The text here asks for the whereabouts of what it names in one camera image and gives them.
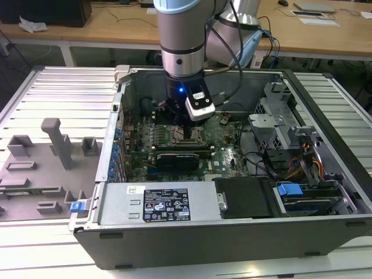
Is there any orange yellow wire bundle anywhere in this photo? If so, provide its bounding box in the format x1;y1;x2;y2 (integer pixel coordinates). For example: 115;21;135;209
286;142;324;181

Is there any grey parts rack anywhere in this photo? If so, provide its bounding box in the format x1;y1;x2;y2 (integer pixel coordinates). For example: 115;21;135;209
0;117;101;223

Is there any black box on desk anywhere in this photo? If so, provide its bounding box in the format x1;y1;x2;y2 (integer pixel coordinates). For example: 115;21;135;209
0;0;93;28

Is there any CPU socket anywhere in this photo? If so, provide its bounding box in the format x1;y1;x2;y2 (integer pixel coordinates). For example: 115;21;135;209
169;124;206;146

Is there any black graphics card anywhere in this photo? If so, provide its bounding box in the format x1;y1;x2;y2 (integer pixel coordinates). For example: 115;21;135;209
156;151;202;172

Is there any paper with dark print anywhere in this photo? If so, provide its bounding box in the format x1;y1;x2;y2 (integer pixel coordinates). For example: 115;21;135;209
290;10;328;19

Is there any silver metal drive cage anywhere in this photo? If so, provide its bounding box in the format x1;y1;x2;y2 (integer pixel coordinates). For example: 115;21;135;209
248;81;320;152

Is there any green motherboard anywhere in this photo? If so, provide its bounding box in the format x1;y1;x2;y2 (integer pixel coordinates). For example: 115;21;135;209
123;113;256;183

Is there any black plastic shroud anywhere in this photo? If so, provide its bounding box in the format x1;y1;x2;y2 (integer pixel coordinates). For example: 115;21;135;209
213;177;280;220

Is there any silver power supply unit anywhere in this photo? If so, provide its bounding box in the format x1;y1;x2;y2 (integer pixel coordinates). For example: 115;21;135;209
98;183;223;226

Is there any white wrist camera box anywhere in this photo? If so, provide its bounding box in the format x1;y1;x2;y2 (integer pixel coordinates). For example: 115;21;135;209
184;84;216;121

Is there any white crumpled paper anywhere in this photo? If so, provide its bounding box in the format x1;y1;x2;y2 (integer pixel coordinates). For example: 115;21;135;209
19;15;49;33

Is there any hard disk in blue carrier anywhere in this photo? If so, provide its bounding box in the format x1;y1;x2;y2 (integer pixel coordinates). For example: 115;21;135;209
277;182;345;217

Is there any blue cable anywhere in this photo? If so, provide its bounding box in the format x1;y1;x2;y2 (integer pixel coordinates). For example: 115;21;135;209
261;28;282;70

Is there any black open PC case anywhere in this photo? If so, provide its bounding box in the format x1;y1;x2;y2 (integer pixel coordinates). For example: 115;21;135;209
68;65;372;271

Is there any metal socket cover frame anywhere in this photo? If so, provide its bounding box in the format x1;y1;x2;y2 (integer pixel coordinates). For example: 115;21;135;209
171;127;204;144

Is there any grey flat laptop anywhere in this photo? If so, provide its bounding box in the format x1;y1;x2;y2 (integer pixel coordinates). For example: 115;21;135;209
292;1;338;14

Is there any black camera cable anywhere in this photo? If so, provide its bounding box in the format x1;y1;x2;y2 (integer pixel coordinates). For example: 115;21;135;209
213;0;248;108

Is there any wooden desk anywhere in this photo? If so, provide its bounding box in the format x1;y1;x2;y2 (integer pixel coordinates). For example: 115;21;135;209
0;0;372;62

